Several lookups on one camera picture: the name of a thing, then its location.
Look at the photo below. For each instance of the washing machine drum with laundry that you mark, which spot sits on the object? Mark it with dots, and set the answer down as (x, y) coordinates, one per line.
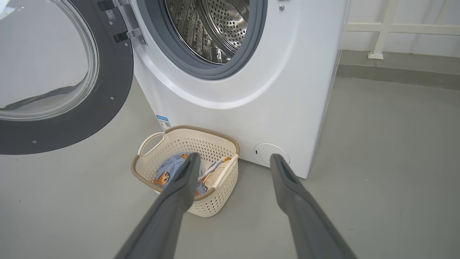
(222, 25)

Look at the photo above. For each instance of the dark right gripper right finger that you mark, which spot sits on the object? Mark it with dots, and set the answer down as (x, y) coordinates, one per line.
(305, 216)

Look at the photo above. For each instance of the blue energy label sticker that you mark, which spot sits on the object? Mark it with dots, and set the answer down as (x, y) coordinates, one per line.
(163, 123)

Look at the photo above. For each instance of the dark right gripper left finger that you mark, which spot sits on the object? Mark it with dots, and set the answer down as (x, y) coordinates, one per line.
(169, 216)

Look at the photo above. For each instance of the cream perforated laundry basket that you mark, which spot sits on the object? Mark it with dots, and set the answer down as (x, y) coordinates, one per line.
(215, 203)

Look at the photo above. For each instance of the white metal railing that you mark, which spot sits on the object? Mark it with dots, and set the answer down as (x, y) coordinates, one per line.
(384, 28)

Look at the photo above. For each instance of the white front-load washing machine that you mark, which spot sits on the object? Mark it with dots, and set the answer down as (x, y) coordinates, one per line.
(273, 90)

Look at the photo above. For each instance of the metal washer door hinge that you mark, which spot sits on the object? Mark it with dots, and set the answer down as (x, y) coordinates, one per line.
(133, 32)

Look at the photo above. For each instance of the round white filter cover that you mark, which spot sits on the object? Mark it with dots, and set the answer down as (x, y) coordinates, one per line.
(264, 153)

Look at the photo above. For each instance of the blue cartoon print garment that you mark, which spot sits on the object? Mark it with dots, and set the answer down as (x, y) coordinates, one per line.
(170, 172)

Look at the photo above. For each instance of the cream garment with blue trim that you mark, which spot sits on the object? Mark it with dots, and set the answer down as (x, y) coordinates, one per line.
(214, 178)

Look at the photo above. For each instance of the washing machine door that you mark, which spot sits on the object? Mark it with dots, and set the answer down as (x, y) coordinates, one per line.
(111, 100)

